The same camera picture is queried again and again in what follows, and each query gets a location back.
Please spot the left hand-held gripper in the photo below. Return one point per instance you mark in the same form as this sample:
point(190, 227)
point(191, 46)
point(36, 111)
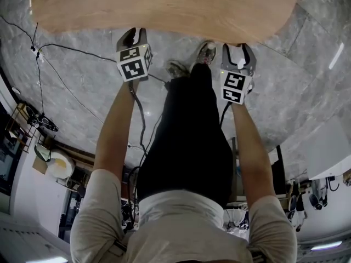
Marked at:
point(133, 64)

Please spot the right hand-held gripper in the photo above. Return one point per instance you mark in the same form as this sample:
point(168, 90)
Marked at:
point(233, 86)

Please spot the person's left forearm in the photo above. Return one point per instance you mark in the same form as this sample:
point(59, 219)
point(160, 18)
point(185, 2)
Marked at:
point(116, 125)

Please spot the person's right forearm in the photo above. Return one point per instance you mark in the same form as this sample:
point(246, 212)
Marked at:
point(251, 152)

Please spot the wooden coffee table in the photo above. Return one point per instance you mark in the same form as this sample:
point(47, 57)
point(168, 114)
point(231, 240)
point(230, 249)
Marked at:
point(153, 7)

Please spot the person's right shoe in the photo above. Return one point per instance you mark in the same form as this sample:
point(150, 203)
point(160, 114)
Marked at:
point(205, 52)

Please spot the person's shoe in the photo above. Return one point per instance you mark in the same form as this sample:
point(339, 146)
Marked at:
point(176, 68)
point(205, 52)

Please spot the person's left shoe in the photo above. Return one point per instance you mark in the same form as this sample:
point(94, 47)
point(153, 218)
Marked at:
point(176, 68)

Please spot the person's black trousers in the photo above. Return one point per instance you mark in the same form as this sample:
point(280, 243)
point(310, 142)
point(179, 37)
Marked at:
point(189, 136)

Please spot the round white bowl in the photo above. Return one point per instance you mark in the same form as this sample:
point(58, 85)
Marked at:
point(61, 163)

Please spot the person's beige shirt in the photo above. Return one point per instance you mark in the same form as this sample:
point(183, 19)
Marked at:
point(181, 229)

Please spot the metal frame shelf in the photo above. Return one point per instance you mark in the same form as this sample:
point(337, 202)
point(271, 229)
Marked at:
point(19, 125)

